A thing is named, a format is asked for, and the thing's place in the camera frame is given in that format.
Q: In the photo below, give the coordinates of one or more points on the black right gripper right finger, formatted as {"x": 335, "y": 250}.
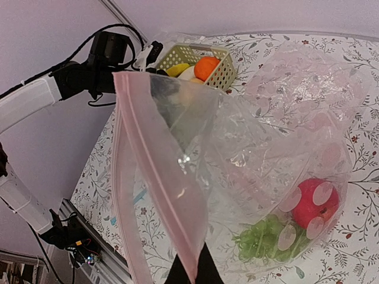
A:
{"x": 208, "y": 266}

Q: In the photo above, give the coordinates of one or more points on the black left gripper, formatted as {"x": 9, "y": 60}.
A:
{"x": 95, "y": 75}

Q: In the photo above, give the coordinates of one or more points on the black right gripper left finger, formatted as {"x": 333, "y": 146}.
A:
{"x": 177, "y": 273}

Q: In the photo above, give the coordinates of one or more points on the yellow toy banana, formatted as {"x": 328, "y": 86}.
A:
{"x": 176, "y": 70}

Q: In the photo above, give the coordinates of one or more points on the green toy grapes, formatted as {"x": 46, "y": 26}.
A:
{"x": 271, "y": 239}

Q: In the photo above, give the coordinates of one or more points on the clear pink-zipper zip bag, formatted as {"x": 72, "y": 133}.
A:
{"x": 214, "y": 164}

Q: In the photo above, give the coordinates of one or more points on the red toy apple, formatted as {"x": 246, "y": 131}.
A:
{"x": 319, "y": 198}

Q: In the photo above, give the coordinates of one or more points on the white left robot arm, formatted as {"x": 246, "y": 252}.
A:
{"x": 48, "y": 122}

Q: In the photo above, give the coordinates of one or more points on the clear blue-zipper zip bag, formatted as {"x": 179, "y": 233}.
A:
{"x": 122, "y": 208}

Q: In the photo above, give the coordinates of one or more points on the cream perforated plastic basket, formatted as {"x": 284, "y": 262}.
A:
{"x": 223, "y": 75}

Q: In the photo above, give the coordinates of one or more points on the orange toy orange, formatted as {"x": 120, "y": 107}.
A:
{"x": 205, "y": 67}

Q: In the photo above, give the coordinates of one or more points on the floral patterned table mat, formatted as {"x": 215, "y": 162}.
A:
{"x": 348, "y": 253}

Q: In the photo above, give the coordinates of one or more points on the aluminium left corner post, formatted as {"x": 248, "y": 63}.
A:
{"x": 120, "y": 15}

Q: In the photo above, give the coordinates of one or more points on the aluminium front rail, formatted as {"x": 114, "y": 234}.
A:
{"x": 97, "y": 260}

